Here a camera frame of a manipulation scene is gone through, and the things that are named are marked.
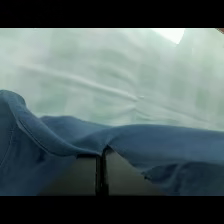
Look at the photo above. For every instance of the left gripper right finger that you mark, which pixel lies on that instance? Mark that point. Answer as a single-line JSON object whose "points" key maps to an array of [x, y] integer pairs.
{"points": [[128, 178]]}

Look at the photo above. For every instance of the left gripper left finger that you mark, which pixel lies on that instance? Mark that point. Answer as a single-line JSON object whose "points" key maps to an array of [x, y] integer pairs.
{"points": [[75, 176]]}

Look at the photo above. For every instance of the blue shirt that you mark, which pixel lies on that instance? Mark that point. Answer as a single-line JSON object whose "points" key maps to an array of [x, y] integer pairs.
{"points": [[173, 150]]}

